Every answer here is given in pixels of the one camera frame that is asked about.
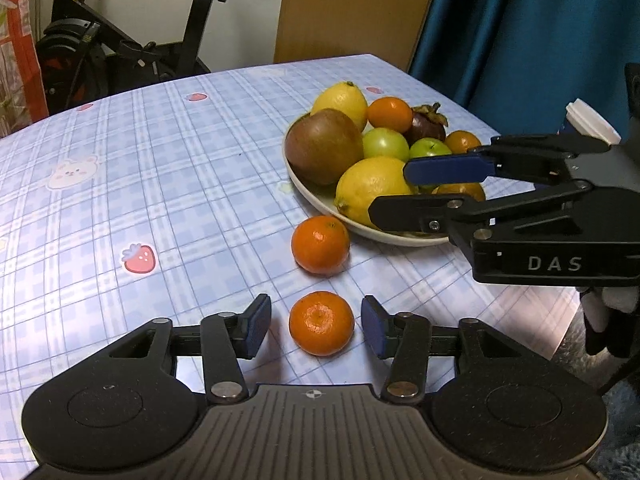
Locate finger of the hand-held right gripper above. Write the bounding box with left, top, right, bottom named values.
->
left=402, top=134, right=613, bottom=186
left=367, top=180, right=596, bottom=235

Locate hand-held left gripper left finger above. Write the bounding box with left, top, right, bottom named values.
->
left=107, top=293, right=273, bottom=403

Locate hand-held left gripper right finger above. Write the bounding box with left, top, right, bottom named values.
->
left=361, top=295, right=533, bottom=403

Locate green jujube fruit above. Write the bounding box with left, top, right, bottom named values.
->
left=409, top=137, right=453, bottom=160
left=362, top=128, right=411, bottom=162

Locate small mandarin orange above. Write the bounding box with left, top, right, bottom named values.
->
left=366, top=96, right=414, bottom=133
left=291, top=215, right=351, bottom=276
left=289, top=291, right=355, bottom=357
left=431, top=181, right=487, bottom=202

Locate white plate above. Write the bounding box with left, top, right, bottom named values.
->
left=282, top=112, right=471, bottom=247

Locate speckled orange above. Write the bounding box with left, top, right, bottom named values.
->
left=444, top=130, right=483, bottom=155

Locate dark purple mangosteen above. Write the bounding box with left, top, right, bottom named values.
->
left=404, top=102, right=448, bottom=146

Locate yellow lemon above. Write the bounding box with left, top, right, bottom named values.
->
left=334, top=156, right=416, bottom=228
left=311, top=81, right=369, bottom=133

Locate person's right hand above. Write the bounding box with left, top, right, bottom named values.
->
left=579, top=284, right=640, bottom=359

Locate brown pear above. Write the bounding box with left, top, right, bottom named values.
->
left=285, top=108, right=365, bottom=187

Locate printed paper cup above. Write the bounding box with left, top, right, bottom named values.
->
left=560, top=98, right=622, bottom=145

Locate blue curtain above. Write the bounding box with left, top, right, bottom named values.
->
left=407, top=0, right=640, bottom=141

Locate brown wooden board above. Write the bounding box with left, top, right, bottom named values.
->
left=274, top=0, right=443, bottom=78

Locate black exercise bike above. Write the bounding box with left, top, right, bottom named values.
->
left=35, top=0, right=266, bottom=111

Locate red printed backdrop cloth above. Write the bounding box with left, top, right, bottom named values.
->
left=0, top=0, right=48, bottom=136

